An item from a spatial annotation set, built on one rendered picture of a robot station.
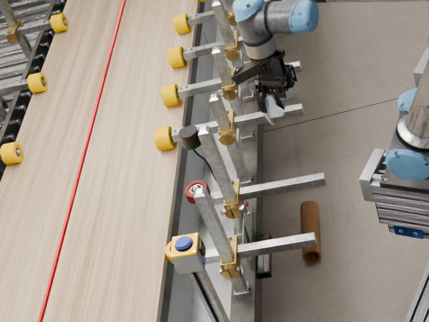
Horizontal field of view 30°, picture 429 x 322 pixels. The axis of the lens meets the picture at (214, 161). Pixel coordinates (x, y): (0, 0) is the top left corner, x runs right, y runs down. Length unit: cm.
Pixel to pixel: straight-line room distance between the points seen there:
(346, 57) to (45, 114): 192
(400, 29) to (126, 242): 259
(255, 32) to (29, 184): 134
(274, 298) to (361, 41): 182
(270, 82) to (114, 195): 94
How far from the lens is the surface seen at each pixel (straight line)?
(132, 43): 351
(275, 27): 189
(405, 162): 201
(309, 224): 353
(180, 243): 199
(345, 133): 405
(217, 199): 263
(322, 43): 473
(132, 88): 322
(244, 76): 205
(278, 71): 199
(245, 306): 250
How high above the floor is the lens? 259
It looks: 39 degrees down
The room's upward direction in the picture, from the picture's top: 22 degrees counter-clockwise
